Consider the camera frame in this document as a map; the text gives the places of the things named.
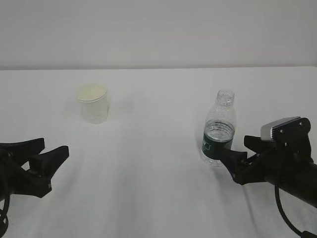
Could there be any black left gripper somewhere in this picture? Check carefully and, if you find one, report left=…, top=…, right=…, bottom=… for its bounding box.
left=0, top=138, right=69, bottom=198

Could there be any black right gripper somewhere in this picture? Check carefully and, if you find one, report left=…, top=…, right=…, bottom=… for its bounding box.
left=215, top=135, right=312, bottom=185

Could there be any clear water bottle green label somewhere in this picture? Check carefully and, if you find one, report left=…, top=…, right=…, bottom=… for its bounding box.
left=201, top=89, right=236, bottom=167

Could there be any white paper cup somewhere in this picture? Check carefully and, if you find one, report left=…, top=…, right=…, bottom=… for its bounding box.
left=76, top=83, right=108, bottom=124

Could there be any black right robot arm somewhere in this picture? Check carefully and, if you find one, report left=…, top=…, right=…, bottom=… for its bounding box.
left=215, top=135, right=317, bottom=207

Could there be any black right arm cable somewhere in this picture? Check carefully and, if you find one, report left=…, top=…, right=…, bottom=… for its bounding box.
left=274, top=178, right=317, bottom=238

